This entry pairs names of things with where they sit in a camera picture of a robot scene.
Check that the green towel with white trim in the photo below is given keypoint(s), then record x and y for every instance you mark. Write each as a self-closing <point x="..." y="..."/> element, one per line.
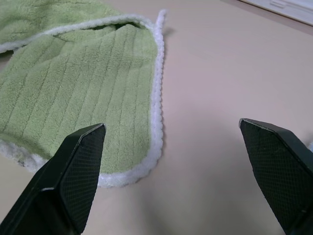
<point x="73" y="80"/>

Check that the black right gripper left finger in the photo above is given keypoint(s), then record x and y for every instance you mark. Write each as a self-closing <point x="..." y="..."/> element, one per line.
<point x="61" y="186"/>

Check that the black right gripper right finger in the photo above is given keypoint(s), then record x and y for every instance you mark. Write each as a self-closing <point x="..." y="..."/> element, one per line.
<point x="281" y="171"/>

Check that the white panel with ridges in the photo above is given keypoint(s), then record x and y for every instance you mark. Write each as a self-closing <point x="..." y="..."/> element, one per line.
<point x="281" y="8"/>

